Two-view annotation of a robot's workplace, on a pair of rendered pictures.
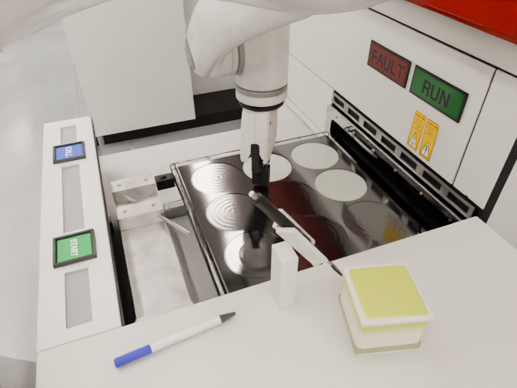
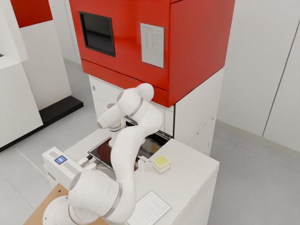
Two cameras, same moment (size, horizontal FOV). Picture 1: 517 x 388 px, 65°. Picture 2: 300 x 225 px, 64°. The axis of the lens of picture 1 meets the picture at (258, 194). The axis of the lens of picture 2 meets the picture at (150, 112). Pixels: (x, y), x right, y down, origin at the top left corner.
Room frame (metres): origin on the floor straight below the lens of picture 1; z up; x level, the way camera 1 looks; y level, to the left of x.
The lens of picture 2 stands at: (-0.53, 0.36, 2.03)
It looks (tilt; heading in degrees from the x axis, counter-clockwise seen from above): 35 degrees down; 332
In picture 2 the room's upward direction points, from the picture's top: 2 degrees counter-clockwise
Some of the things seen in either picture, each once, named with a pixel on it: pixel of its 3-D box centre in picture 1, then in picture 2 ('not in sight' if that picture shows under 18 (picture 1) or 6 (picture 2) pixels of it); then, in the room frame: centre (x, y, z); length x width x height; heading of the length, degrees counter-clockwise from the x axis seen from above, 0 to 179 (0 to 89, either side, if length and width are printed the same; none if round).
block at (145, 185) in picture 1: (134, 188); (81, 162); (0.62, 0.24, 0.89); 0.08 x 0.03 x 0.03; 111
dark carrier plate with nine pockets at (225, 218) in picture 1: (289, 198); (127, 148); (0.59, -0.06, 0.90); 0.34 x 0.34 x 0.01; 21
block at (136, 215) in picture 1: (140, 213); (89, 168); (0.55, 0.21, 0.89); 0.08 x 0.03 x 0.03; 111
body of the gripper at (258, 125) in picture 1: (261, 123); (115, 133); (0.62, 0.00, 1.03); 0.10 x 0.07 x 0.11; 168
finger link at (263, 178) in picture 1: (258, 173); not in sight; (0.60, 0.00, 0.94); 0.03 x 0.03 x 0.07; 78
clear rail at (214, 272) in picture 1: (195, 222); (106, 165); (0.52, 0.11, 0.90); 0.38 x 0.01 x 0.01; 21
